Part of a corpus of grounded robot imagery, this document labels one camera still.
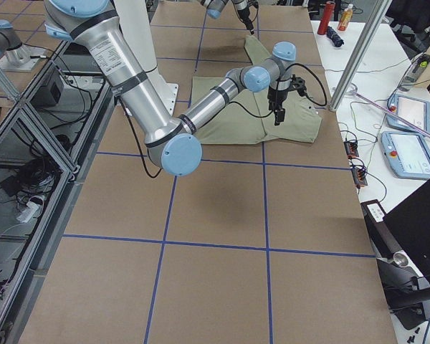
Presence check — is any lower blue teach pendant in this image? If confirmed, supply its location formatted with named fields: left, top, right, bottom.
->
left=381, top=131, right=430, bottom=180

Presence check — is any upper blue teach pendant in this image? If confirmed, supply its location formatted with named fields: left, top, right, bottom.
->
left=387, top=94, right=430, bottom=133

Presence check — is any blue teach pendant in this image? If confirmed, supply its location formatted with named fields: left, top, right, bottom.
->
left=381, top=131, right=430, bottom=180
left=387, top=94, right=430, bottom=133

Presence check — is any reacher grabber stick white claw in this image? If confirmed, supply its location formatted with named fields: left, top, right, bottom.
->
left=345, top=82, right=430, bottom=147

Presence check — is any aluminium frame post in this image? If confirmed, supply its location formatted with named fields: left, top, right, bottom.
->
left=329, top=0, right=391, bottom=112

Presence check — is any olive green long-sleeve shirt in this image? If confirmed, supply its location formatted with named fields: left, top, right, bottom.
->
left=180, top=37, right=322, bottom=145

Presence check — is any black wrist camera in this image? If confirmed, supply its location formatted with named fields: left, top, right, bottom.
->
left=288, top=75, right=307, bottom=97

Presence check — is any folded dark blue umbrella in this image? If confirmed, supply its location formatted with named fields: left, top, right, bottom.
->
left=326, top=26, right=344, bottom=48

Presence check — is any orange drink bottle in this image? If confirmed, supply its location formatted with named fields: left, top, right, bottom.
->
left=337, top=4, right=353, bottom=32

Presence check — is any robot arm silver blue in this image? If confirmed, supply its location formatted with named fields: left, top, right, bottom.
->
left=44, top=1, right=296, bottom=176
left=199, top=0, right=259, bottom=34

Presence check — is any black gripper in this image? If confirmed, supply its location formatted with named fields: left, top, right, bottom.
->
left=236, top=6, right=254, bottom=34
left=267, top=80, right=289, bottom=125

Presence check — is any red cylindrical bottle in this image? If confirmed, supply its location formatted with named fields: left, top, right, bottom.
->
left=317, top=1, right=336, bottom=35

